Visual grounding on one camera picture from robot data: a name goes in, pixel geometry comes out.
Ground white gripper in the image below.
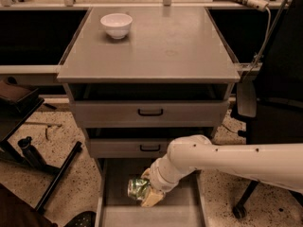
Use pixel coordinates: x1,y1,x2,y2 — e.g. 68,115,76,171
141,168,174,207

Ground crushed green can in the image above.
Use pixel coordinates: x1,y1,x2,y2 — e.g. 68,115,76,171
128,178,150,201

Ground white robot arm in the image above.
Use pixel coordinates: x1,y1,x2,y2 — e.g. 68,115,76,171
141,134,303,207

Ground bottom grey open drawer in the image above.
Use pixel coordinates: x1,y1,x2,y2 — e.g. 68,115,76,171
95,158,206,227

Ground middle grey drawer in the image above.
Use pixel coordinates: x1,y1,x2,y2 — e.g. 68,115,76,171
86,138,172,158

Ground top grey drawer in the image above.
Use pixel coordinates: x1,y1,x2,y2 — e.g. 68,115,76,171
70,101,229,128

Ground grey drawer cabinet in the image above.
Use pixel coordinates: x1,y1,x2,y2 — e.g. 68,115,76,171
56,5,241,227

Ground black office chair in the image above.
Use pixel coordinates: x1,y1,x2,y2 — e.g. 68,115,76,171
231,0,303,218

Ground brown box on stand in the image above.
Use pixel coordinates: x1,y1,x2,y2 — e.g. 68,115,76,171
0,79,39,112

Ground white ceramic bowl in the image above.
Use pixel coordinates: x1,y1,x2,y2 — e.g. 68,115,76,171
100,13,133,39

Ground black metal stand frame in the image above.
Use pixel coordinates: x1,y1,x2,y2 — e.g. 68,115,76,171
0,97,82,214

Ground white power cable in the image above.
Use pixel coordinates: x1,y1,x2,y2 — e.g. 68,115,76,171
241,7,273,80

